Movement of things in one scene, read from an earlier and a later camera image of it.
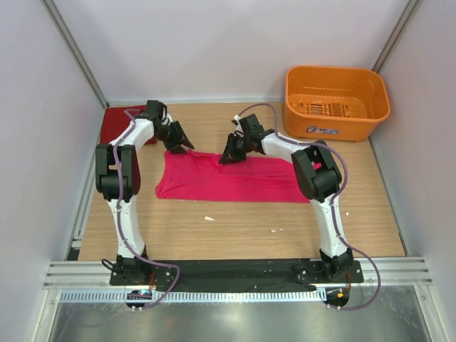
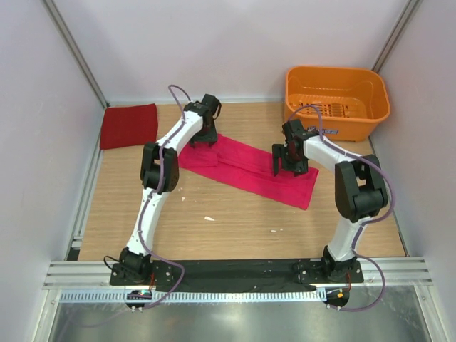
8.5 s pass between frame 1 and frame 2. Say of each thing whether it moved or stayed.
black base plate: stayed
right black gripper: moved
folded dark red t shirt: stayed
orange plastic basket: stayed
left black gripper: moved
